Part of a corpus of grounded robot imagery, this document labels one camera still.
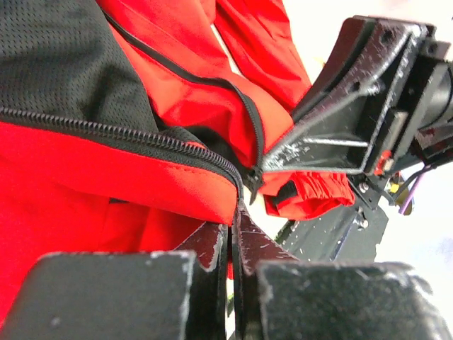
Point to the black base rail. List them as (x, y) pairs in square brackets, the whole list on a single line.
[(345, 233)]

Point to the red jacket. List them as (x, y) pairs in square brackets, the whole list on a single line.
[(122, 121)]

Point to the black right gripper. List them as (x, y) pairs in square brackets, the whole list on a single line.
[(369, 119)]

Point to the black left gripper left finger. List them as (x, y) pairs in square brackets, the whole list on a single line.
[(178, 294)]

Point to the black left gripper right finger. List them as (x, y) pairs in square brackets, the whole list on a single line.
[(277, 296)]

